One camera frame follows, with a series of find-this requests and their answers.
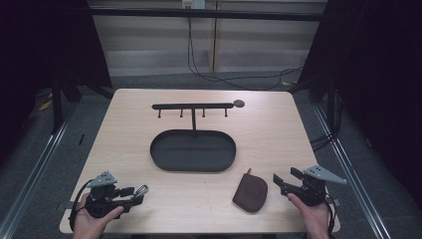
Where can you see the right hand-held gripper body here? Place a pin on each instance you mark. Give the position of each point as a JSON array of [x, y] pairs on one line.
[[312, 192]]

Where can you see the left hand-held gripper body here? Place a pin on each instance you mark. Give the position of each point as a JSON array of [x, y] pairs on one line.
[[99, 202]]

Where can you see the person's right hand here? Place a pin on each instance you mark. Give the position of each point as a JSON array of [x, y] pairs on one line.
[[313, 217]]

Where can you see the person's left hand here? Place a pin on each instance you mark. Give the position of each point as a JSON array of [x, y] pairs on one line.
[[87, 224]]

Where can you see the brown zip pouch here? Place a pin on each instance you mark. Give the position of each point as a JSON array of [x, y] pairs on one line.
[[250, 193]]

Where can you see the black hook stand with tray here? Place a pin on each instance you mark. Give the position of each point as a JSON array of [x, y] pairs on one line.
[[193, 151]]

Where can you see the yellow tape strip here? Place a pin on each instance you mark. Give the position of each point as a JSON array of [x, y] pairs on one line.
[[45, 105]]

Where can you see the dark curtain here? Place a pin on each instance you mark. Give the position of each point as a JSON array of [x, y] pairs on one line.
[[43, 46], [375, 83]]

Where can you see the aluminium floor rail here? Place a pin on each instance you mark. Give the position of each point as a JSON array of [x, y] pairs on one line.
[[36, 169], [351, 172]]

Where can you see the black metal stand post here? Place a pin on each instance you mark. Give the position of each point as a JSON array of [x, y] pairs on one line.
[[57, 103], [330, 103]]

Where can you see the black horizontal frame bar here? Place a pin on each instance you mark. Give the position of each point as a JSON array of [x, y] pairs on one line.
[[205, 14]]

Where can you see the white wall socket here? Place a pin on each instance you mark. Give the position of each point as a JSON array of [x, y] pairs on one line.
[[193, 4]]

